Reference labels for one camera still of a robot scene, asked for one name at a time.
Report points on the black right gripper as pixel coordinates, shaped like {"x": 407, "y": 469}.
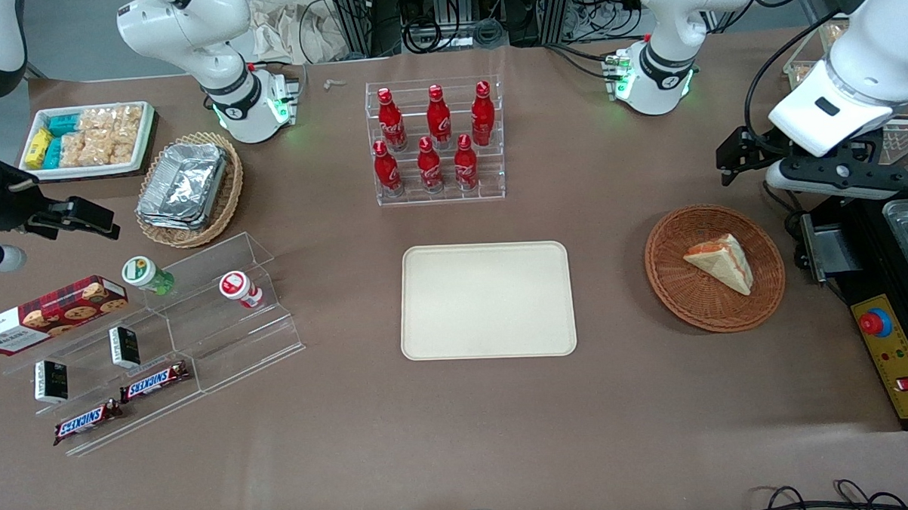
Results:
{"x": 10, "y": 205}

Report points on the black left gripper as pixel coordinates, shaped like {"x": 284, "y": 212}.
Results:
{"x": 757, "y": 150}

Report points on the triangular sandwich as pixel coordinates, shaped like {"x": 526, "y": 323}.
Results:
{"x": 722, "y": 264}

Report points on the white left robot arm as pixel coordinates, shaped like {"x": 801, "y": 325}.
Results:
{"x": 672, "y": 21}

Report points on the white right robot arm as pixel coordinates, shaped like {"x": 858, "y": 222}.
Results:
{"x": 189, "y": 30}

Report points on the white rectangular snack tray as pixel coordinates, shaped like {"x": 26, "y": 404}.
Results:
{"x": 81, "y": 171}

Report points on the oval light wicker basket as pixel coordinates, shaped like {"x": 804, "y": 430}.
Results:
{"x": 196, "y": 237}

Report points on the round brown wicker basket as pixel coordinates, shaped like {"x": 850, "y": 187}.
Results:
{"x": 674, "y": 277}

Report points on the beige rectangular serving tray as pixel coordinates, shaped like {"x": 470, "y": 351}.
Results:
{"x": 486, "y": 299}

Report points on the teal snack pack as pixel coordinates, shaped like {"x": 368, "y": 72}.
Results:
{"x": 52, "y": 153}
{"x": 64, "y": 124}

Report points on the clear rice cracker pack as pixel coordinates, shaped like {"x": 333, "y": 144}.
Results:
{"x": 125, "y": 146}
{"x": 97, "y": 120}
{"x": 129, "y": 117}
{"x": 84, "y": 149}

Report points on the yellow snack pack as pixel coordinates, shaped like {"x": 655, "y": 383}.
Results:
{"x": 37, "y": 149}

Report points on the green lid yogurt cup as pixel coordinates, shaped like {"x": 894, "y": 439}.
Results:
{"x": 139, "y": 271}

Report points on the red tartan cookie box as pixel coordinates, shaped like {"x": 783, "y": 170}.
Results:
{"x": 56, "y": 310}

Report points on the stacked aluminium foil trays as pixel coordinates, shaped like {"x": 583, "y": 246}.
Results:
{"x": 183, "y": 185}

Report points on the clear acrylic stepped stand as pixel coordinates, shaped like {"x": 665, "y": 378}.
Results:
{"x": 87, "y": 351}
{"x": 238, "y": 345}

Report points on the small black white box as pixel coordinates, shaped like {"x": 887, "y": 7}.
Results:
{"x": 125, "y": 346}
{"x": 50, "y": 381}

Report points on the black machine base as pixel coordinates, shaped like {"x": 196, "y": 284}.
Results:
{"x": 870, "y": 271}

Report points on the red lid yogurt cup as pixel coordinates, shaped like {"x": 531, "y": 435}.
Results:
{"x": 234, "y": 285}

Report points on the Snickers chocolate bar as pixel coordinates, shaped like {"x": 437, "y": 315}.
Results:
{"x": 156, "y": 381}
{"x": 86, "y": 422}

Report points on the red cola bottle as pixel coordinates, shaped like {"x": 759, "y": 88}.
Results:
{"x": 439, "y": 120}
{"x": 430, "y": 169}
{"x": 482, "y": 118}
{"x": 391, "y": 125}
{"x": 465, "y": 165}
{"x": 387, "y": 170}

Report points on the yellow black emergency stop box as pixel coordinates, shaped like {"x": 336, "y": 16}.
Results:
{"x": 907, "y": 367}

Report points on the beige cloth bag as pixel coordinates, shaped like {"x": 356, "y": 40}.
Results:
{"x": 287, "y": 30}

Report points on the clear acrylic bottle rack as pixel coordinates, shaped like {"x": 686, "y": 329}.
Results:
{"x": 452, "y": 198}

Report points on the small beige scrap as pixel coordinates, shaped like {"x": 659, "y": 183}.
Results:
{"x": 334, "y": 83}

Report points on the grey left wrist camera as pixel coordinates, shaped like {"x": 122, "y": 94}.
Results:
{"x": 777, "y": 176}

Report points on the grey metal bracket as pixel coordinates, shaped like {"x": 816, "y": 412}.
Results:
{"x": 831, "y": 249}

